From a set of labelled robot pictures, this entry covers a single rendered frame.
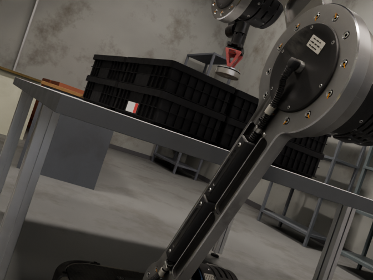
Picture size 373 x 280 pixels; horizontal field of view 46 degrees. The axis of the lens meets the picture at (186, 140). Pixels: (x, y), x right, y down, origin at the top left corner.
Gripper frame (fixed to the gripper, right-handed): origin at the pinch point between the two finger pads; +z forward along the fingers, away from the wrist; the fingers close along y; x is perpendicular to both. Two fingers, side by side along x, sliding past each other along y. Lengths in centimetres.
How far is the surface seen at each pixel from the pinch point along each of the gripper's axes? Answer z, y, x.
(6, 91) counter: 32, -273, -297
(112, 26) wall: -148, -551, -335
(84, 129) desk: 45, -159, -132
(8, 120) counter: 64, -281, -289
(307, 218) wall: 67, -409, 79
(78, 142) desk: 57, -159, -134
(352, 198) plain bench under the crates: 39, 45, 55
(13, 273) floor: 104, 28, -50
